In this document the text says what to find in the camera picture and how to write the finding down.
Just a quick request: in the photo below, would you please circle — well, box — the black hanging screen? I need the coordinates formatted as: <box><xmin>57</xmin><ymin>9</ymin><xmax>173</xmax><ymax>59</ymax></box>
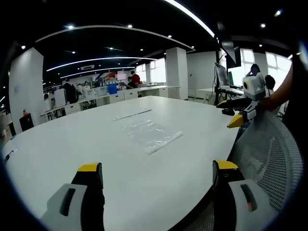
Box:
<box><xmin>220</xmin><ymin>40</ymin><xmax>242</xmax><ymax>69</ymax></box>

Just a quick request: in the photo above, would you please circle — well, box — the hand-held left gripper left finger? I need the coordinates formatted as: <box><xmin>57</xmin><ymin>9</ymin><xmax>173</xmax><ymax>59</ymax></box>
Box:
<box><xmin>40</xmin><ymin>162</ymin><xmax>105</xmax><ymax>231</ymax></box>

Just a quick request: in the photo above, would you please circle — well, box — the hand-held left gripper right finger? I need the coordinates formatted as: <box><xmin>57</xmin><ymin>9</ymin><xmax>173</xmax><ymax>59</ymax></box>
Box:
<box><xmin>212</xmin><ymin>159</ymin><xmax>278</xmax><ymax>231</ymax></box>

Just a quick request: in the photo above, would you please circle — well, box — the person's dark clothing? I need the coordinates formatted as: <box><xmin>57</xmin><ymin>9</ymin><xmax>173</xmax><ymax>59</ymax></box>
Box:
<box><xmin>282</xmin><ymin>62</ymin><xmax>306</xmax><ymax>135</ymax></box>

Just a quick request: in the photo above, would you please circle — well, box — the white storage box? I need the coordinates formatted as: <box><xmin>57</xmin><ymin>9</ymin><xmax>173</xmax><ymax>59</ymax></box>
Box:
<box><xmin>53</xmin><ymin>88</ymin><xmax>66</xmax><ymax>107</ymax></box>

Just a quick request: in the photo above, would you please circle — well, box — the grey mesh office chair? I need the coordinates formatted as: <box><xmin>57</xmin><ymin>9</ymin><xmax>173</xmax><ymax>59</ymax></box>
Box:
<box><xmin>190</xmin><ymin>109</ymin><xmax>304</xmax><ymax>231</ymax></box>

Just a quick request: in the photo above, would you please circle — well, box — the computer monitor on stand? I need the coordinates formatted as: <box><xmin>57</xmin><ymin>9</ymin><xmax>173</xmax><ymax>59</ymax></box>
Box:
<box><xmin>214</xmin><ymin>62</ymin><xmax>230</xmax><ymax>89</ymax></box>

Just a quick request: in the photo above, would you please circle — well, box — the black box with orange top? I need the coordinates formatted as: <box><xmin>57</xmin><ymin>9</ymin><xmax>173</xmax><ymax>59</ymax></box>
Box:
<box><xmin>19</xmin><ymin>113</ymin><xmax>35</xmax><ymax>132</ymax></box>

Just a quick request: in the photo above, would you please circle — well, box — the clear plastic food packaging bag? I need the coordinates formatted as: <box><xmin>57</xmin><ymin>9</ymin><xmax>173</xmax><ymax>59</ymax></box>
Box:
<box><xmin>121</xmin><ymin>118</ymin><xmax>184</xmax><ymax>156</ymax></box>

